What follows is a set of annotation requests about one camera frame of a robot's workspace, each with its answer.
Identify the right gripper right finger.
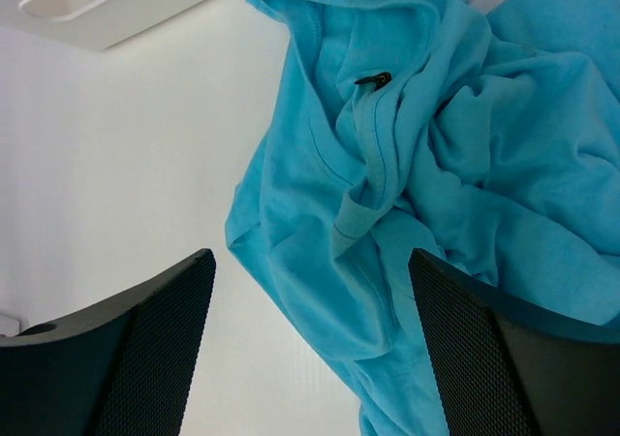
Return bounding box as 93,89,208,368
409,249,619,435

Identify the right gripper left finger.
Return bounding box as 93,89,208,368
1,249,216,436

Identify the turquoise t shirt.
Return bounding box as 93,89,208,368
226,0,619,435

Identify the white plastic bin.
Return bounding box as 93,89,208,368
1,0,204,51

